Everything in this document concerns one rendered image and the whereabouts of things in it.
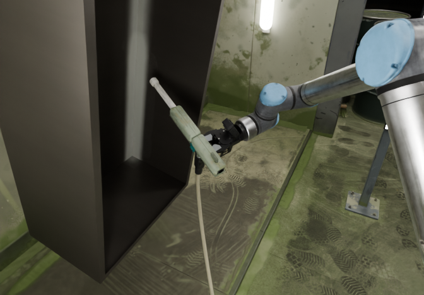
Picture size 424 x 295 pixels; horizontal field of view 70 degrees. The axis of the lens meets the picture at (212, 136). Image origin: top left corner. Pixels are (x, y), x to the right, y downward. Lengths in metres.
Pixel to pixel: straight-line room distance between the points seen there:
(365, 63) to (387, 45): 0.06
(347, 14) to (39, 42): 2.24
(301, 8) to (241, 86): 0.87
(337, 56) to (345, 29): 0.21
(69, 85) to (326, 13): 2.21
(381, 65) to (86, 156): 0.65
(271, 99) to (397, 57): 0.57
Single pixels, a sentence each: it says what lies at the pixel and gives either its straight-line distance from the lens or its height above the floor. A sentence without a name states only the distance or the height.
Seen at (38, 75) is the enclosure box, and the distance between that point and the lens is 0.78.
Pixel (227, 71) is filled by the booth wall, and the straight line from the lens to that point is 3.01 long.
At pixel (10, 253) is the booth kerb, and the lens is 1.99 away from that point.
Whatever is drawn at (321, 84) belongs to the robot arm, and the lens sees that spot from 1.06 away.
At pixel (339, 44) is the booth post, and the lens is 2.67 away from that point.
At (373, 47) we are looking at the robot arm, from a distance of 0.66.
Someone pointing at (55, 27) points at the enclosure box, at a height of 1.34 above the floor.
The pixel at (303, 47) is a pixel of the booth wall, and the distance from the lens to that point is 2.72.
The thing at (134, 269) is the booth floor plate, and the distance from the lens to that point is 1.77.
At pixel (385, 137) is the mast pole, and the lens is 2.00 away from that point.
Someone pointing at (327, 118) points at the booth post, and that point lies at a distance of 2.89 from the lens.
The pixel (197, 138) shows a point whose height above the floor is 0.90.
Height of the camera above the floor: 1.46
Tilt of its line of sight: 31 degrees down
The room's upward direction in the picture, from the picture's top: straight up
